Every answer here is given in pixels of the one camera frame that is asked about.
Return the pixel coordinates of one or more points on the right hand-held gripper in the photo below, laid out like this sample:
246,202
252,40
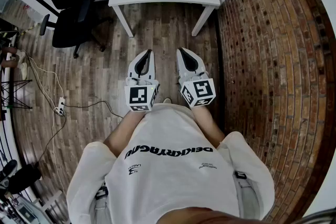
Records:
202,90

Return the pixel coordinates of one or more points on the person's right forearm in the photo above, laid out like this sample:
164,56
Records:
210,126

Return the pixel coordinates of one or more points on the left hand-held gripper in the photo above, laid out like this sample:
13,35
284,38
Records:
137,94

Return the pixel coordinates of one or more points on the black office chair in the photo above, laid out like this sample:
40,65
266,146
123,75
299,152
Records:
71,26

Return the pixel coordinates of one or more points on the black tripod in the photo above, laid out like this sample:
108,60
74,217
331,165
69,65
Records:
15,94

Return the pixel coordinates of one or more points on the white power strip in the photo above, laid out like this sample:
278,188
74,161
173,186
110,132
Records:
60,107

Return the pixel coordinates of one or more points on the person's white t-shirt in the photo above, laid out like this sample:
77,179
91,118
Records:
170,178

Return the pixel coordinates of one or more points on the person's left forearm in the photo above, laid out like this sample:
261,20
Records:
123,133

